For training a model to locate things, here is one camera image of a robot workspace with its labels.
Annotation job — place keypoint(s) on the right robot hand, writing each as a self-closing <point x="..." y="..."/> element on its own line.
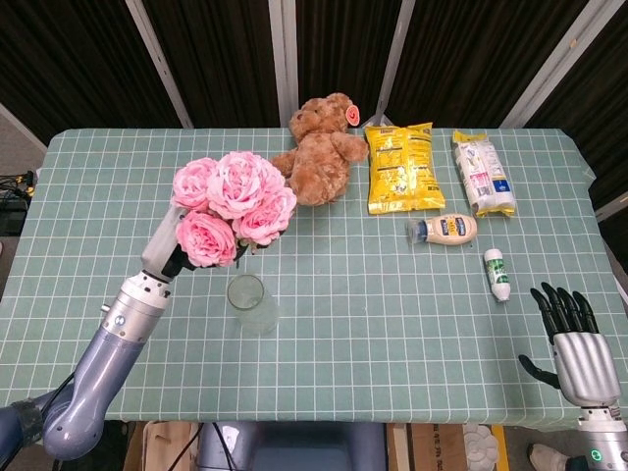
<point x="579" y="358"/>

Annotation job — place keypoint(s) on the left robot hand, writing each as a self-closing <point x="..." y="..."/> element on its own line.
<point x="164" y="245"/>

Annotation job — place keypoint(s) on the pink rose bouquet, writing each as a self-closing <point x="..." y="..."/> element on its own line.
<point x="235" y="206"/>

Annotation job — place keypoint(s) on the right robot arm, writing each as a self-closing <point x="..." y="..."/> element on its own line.
<point x="596" y="436"/>

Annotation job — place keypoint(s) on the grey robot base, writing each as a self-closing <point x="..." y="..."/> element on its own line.
<point x="289" y="446"/>

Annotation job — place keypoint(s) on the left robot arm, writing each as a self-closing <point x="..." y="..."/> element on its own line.
<point x="93" y="363"/>

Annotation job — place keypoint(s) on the clear glass cup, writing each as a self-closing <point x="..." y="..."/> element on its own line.
<point x="252" y="305"/>

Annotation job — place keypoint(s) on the green grid-patterned table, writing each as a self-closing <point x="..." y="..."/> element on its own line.
<point x="368" y="319"/>

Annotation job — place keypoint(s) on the small white green bottle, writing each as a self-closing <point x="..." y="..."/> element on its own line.
<point x="498" y="274"/>

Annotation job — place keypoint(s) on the cardboard box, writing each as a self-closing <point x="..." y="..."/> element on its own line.
<point x="436" y="447"/>

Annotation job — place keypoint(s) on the brown teddy bear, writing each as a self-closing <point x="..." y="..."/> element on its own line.
<point x="319" y="157"/>

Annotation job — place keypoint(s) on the mayonnaise squeeze bottle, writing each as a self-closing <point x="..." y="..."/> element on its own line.
<point x="444" y="229"/>

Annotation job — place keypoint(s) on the wooden table leg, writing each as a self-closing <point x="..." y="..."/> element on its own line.
<point x="397" y="446"/>

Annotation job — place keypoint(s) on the white packaged bag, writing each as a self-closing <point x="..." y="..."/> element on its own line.
<point x="483" y="174"/>

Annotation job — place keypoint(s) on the yellow snack bag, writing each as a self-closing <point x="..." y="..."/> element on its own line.
<point x="402" y="169"/>

